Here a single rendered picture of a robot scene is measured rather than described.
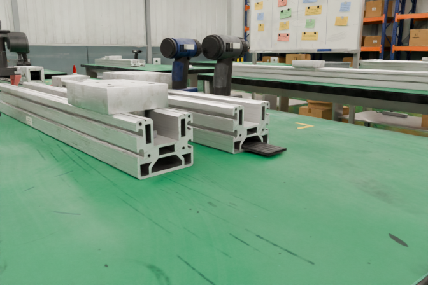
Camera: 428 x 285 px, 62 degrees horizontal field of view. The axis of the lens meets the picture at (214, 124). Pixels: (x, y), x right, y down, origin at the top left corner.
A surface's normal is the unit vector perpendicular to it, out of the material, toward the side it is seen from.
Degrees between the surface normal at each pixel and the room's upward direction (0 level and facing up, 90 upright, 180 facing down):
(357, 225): 0
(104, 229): 0
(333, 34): 90
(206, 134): 90
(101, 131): 90
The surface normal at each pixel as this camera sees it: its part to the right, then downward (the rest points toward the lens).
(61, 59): 0.58, 0.16
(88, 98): -0.73, 0.14
